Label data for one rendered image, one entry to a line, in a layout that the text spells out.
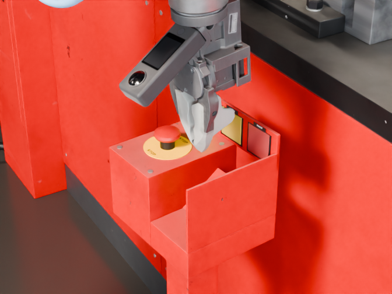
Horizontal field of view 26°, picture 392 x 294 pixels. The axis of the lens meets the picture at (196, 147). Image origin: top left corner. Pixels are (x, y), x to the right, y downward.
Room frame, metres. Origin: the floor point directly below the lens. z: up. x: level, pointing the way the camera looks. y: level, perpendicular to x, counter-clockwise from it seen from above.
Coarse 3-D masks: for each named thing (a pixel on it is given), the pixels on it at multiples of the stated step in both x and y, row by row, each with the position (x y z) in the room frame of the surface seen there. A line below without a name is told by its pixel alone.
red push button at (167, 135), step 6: (162, 126) 1.09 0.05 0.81; (168, 126) 1.09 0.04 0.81; (156, 132) 1.07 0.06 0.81; (162, 132) 1.07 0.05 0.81; (168, 132) 1.07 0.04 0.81; (174, 132) 1.07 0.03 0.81; (180, 132) 1.08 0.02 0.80; (156, 138) 1.06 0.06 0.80; (162, 138) 1.06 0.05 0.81; (168, 138) 1.06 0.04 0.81; (174, 138) 1.06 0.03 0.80; (162, 144) 1.07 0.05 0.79; (168, 144) 1.07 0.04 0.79; (174, 144) 1.08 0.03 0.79
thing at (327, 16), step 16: (256, 0) 1.41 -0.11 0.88; (272, 0) 1.36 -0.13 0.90; (288, 0) 1.35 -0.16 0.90; (304, 0) 1.35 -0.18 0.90; (288, 16) 1.32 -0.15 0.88; (304, 16) 1.29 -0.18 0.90; (320, 16) 1.28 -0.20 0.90; (336, 16) 1.28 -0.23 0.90; (320, 32) 1.26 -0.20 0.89; (336, 32) 1.27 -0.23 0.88
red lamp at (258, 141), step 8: (248, 128) 1.06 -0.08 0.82; (256, 128) 1.04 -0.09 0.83; (248, 136) 1.05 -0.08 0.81; (256, 136) 1.04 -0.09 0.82; (264, 136) 1.03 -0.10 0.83; (248, 144) 1.05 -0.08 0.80; (256, 144) 1.04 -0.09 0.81; (264, 144) 1.03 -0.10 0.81; (256, 152) 1.04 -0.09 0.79; (264, 152) 1.03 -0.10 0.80
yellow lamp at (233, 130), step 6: (234, 120) 1.08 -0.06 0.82; (240, 120) 1.07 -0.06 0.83; (228, 126) 1.09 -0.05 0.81; (234, 126) 1.08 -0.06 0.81; (240, 126) 1.07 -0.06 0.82; (222, 132) 1.10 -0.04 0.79; (228, 132) 1.09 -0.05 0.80; (234, 132) 1.08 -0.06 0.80; (240, 132) 1.07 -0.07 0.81; (234, 138) 1.08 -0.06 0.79; (240, 138) 1.07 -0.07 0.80; (240, 144) 1.07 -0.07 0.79
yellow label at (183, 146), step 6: (150, 138) 1.10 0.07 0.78; (180, 138) 1.10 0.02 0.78; (186, 138) 1.10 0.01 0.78; (144, 144) 1.08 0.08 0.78; (150, 144) 1.08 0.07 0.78; (156, 144) 1.08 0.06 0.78; (180, 144) 1.08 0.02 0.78; (186, 144) 1.08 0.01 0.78; (144, 150) 1.06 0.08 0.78; (150, 150) 1.06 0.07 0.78; (156, 150) 1.06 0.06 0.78; (162, 150) 1.06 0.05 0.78; (168, 150) 1.06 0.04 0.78; (174, 150) 1.06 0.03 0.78; (180, 150) 1.06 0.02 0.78; (186, 150) 1.06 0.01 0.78; (150, 156) 1.05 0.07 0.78; (156, 156) 1.05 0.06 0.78; (162, 156) 1.05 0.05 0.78; (168, 156) 1.05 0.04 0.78; (174, 156) 1.05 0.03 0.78; (180, 156) 1.05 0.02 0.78
